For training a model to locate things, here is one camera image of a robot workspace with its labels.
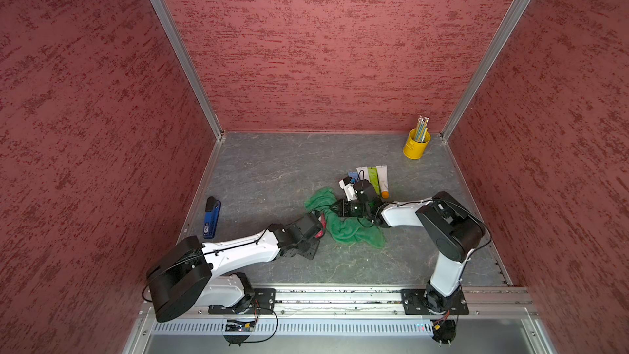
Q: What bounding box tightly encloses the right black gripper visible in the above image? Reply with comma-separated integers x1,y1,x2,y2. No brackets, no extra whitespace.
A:
329,199,370,219

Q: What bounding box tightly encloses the green microfiber cloth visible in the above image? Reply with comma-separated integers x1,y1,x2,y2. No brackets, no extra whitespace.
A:
304,187,386,249

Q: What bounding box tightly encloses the green tube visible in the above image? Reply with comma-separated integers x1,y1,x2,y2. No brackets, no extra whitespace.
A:
368,167,381,195

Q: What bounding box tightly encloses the white tube red cap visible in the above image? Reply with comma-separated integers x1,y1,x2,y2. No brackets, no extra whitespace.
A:
356,167,370,180

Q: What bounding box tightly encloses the white tube orange cap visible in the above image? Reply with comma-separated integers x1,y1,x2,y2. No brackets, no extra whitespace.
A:
376,166,389,199

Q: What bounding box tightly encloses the dark red tube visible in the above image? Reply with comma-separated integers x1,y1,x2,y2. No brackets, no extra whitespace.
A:
315,213,327,239

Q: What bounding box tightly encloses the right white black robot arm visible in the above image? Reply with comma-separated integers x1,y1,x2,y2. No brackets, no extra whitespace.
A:
331,192,487,316

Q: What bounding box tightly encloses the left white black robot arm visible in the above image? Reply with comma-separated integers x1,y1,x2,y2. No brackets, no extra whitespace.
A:
145,215,324,323

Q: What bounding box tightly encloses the yellow cup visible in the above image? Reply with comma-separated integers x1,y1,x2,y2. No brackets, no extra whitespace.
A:
402,129,431,160

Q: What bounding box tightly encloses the blue stapler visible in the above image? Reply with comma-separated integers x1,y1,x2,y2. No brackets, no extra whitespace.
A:
202,197,221,239

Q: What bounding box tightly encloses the bundle of pencils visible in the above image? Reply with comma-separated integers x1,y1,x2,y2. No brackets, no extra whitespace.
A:
414,116,429,144

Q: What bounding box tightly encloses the right corner aluminium profile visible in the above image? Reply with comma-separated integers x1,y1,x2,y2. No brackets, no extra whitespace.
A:
441,0,532,143

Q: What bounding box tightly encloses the corner aluminium profile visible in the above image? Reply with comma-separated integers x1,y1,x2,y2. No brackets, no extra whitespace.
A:
441,0,532,143
149,0,224,142

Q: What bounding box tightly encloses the left corner aluminium profile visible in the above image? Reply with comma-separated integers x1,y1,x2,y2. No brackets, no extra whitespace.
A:
149,0,224,142

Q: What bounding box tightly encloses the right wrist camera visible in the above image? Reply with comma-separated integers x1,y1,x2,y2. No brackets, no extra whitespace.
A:
339,176,378,203

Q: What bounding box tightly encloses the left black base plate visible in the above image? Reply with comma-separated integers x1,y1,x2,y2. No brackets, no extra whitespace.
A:
208,288,277,316

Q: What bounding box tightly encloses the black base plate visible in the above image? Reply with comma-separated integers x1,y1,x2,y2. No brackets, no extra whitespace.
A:
208,288,277,316
401,288,469,316

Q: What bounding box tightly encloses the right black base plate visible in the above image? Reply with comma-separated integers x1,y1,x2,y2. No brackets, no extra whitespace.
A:
401,288,469,316

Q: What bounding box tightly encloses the left controller board with cables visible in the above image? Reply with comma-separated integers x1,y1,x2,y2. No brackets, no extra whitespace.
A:
223,300,279,347

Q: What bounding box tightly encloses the controller board with cables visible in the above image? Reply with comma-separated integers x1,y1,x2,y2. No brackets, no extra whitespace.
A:
432,311,458,345
223,300,279,347

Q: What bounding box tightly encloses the aluminium front rail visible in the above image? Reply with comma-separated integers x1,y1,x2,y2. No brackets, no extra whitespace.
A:
137,284,542,321

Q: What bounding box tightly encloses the right controller board with cables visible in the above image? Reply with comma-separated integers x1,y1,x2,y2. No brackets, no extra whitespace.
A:
432,311,458,345

